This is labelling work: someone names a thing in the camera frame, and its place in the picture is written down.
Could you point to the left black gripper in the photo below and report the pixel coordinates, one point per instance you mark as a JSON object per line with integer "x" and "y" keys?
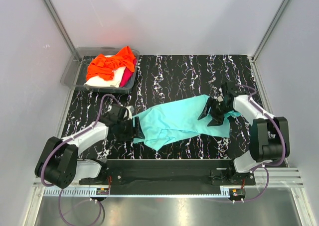
{"x": 138, "y": 132}

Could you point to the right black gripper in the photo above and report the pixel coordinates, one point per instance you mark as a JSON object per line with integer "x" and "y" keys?
{"x": 217, "y": 120}

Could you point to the teal t shirt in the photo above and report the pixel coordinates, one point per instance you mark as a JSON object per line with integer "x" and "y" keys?
{"x": 178, "y": 120}

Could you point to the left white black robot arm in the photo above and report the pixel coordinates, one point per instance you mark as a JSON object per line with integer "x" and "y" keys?
{"x": 59, "y": 164}

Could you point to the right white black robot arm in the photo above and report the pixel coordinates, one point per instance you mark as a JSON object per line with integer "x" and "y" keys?
{"x": 269, "y": 135}

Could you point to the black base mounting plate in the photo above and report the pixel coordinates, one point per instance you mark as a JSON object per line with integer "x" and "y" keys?
{"x": 164, "y": 167}

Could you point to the magenta t shirt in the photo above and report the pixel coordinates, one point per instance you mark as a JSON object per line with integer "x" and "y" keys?
{"x": 126, "y": 76}

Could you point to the black marble pattern mat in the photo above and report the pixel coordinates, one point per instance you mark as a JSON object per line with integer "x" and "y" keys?
{"x": 165, "y": 78}

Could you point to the clear grey plastic bin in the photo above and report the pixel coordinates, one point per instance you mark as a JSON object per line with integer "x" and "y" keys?
{"x": 74, "y": 75}

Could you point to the orange t shirt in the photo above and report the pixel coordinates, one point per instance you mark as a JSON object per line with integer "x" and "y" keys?
{"x": 104, "y": 67}

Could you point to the grey slotted cable duct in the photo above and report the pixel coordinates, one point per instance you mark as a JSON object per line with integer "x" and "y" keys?
{"x": 117, "y": 191}

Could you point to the aluminium front rail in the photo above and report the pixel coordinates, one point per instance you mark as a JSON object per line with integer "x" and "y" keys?
{"x": 275, "y": 177}

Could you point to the right aluminium frame post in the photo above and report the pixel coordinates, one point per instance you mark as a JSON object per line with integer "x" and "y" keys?
{"x": 275, "y": 20}

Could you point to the aluminium frame post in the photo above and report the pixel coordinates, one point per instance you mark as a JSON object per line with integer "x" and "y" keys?
{"x": 58, "y": 22}
{"x": 275, "y": 20}

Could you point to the left aluminium frame post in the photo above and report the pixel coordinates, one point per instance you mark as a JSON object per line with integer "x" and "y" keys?
{"x": 58, "y": 22}

